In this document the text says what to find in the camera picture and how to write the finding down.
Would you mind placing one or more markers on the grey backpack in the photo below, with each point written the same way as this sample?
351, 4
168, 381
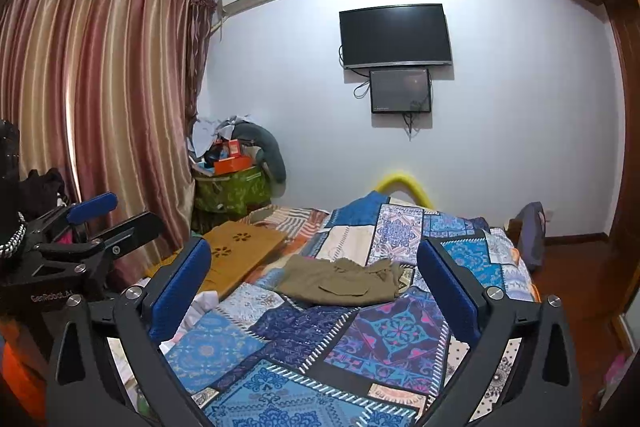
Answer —
532, 237

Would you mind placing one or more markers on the wooden bed footboard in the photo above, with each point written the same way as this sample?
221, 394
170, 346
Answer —
514, 229

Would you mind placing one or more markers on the black wall television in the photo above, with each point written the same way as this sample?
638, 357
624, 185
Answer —
395, 34

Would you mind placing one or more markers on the small black wall monitor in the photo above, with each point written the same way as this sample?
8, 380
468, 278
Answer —
400, 89

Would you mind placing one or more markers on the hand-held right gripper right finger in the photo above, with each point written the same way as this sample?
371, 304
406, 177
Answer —
450, 297

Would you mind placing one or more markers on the striped pink curtain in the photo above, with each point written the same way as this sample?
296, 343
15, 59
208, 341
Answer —
100, 97

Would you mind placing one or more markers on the wooden door frame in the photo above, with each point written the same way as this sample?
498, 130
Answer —
625, 132

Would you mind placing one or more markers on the brown wooden lap desk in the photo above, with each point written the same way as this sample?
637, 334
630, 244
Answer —
235, 247

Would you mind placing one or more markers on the dark cloth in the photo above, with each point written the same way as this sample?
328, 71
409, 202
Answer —
45, 187

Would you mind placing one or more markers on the khaki pants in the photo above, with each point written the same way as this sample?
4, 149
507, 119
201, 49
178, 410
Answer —
340, 282

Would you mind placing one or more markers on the blue patchwork blanket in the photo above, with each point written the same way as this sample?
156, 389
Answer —
360, 347

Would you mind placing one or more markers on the green patterned bag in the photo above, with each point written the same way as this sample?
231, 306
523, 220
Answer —
230, 192

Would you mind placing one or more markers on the yellow foam tube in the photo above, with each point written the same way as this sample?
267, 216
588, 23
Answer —
405, 182

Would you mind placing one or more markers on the orange box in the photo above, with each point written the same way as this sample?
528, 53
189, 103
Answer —
232, 164

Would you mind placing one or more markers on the striped bed sheet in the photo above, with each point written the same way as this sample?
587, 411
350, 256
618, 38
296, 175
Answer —
295, 224

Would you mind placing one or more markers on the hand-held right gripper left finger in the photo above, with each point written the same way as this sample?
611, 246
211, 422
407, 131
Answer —
180, 292

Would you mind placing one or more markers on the pink slipper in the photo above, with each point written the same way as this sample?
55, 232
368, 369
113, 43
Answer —
614, 372

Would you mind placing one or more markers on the wall socket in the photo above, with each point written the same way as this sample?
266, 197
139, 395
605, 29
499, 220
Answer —
550, 213

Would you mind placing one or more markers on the white crumpled papers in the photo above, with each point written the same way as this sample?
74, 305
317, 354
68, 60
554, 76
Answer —
210, 134

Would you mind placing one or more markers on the person's left forearm orange sleeve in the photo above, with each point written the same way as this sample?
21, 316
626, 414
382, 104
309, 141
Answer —
20, 367

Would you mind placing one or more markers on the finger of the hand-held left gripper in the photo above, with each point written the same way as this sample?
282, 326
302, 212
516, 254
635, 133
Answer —
92, 208
132, 229

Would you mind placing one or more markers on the grey neck pillow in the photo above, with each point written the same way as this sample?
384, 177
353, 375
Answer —
272, 152

